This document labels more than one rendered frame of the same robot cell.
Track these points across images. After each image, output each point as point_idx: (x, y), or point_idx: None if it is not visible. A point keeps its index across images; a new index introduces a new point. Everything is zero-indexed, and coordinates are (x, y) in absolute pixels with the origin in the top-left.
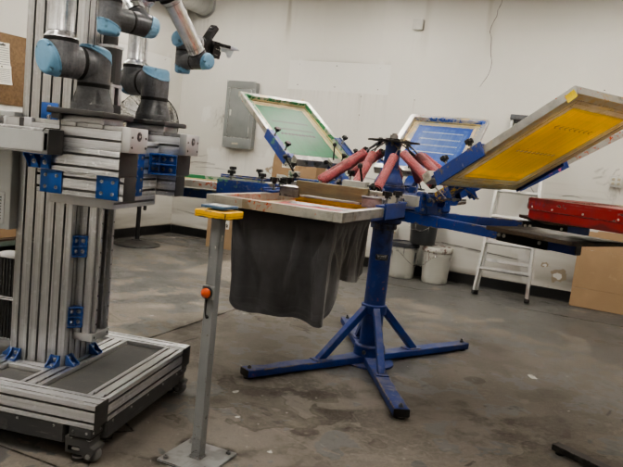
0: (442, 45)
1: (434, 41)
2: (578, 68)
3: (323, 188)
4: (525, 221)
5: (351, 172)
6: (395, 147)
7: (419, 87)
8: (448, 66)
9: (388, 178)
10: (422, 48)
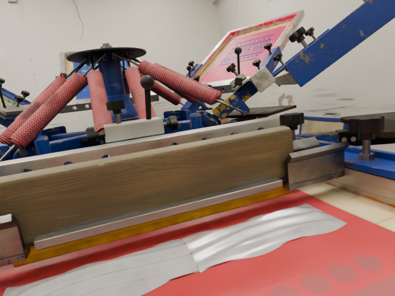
0: (39, 14)
1: (30, 10)
2: (140, 22)
3: (133, 178)
4: (238, 120)
5: (121, 105)
6: (116, 63)
7: (31, 49)
8: (49, 29)
9: (123, 109)
10: (22, 17)
